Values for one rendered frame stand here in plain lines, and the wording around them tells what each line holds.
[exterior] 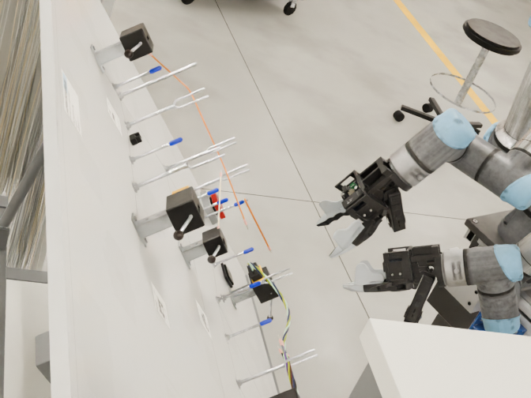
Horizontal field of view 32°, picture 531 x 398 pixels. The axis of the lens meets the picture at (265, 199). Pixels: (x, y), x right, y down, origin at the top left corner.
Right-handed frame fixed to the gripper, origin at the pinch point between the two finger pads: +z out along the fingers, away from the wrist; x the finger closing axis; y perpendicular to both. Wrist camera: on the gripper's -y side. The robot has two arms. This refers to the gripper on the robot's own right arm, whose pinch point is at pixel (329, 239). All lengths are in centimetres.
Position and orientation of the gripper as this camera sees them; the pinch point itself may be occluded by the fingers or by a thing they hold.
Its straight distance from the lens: 184.6
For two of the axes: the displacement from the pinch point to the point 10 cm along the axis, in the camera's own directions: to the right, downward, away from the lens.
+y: -6.6, -3.9, -6.5
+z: -7.1, 6.1, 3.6
